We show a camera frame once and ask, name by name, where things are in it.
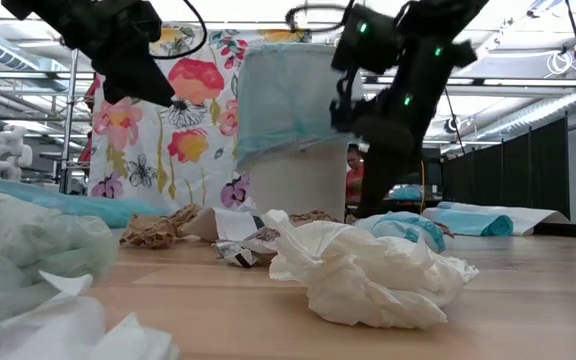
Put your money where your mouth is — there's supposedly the white plastic trash bin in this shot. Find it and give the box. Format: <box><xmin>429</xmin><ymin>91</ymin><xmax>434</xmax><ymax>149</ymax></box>
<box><xmin>247</xmin><ymin>142</ymin><xmax>350</xmax><ymax>222</ymax></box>

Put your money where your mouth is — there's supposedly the white wrapper black print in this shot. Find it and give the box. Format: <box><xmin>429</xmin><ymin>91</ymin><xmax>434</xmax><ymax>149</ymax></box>
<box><xmin>182</xmin><ymin>204</ymin><xmax>270</xmax><ymax>245</ymax></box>

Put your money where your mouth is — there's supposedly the blue bag roll white wrapper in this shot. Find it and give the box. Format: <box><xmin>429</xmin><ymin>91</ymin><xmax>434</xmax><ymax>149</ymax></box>
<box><xmin>421</xmin><ymin>199</ymin><xmax>572</xmax><ymax>237</ymax></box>

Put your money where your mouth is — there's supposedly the metal wire rack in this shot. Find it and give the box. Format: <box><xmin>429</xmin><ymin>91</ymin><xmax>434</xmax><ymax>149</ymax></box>
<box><xmin>0</xmin><ymin>47</ymin><xmax>97</xmax><ymax>196</ymax></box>

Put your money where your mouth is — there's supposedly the grey blue ball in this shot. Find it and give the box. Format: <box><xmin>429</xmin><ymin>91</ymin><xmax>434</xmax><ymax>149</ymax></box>
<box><xmin>0</xmin><ymin>178</ymin><xmax>119</xmax><ymax>360</ymax></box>

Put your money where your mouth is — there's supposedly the floral printed cloth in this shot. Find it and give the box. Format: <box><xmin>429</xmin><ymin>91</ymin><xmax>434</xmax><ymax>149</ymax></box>
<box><xmin>87</xmin><ymin>24</ymin><xmax>314</xmax><ymax>216</ymax></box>

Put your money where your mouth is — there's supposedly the large brown paper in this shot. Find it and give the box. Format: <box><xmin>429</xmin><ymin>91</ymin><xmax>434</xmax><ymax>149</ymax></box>
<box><xmin>287</xmin><ymin>208</ymin><xmax>343</xmax><ymax>227</ymax></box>

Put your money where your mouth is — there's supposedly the person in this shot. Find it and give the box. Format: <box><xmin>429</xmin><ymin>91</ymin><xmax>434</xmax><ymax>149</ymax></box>
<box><xmin>345</xmin><ymin>143</ymin><xmax>368</xmax><ymax>208</ymax></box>

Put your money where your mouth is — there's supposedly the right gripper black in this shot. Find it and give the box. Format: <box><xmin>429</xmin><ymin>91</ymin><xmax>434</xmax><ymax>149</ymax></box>
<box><xmin>328</xmin><ymin>64</ymin><xmax>435</xmax><ymax>217</ymax></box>

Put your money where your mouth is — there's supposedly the red black snack wrapper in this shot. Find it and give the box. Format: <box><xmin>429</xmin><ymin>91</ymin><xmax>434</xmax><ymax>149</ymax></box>
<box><xmin>212</xmin><ymin>227</ymin><xmax>282</xmax><ymax>269</ymax></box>

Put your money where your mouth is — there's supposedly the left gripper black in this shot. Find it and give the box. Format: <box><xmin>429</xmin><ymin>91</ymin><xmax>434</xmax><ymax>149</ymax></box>
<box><xmin>60</xmin><ymin>0</ymin><xmax>177</xmax><ymax>106</ymax></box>

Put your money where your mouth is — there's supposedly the blue plastic ball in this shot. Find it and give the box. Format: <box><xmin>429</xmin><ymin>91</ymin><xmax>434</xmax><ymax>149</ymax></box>
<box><xmin>352</xmin><ymin>210</ymin><xmax>448</xmax><ymax>254</ymax></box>

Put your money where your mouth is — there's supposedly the black room divider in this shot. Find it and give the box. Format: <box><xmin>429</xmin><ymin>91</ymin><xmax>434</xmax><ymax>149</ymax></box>
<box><xmin>441</xmin><ymin>113</ymin><xmax>572</xmax><ymax>220</ymax></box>

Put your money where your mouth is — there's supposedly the white tissue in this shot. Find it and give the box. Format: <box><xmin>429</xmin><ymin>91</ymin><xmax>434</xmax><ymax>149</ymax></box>
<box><xmin>0</xmin><ymin>271</ymin><xmax>180</xmax><ymax>360</ymax></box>
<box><xmin>267</xmin><ymin>208</ymin><xmax>480</xmax><ymax>330</ymax></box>

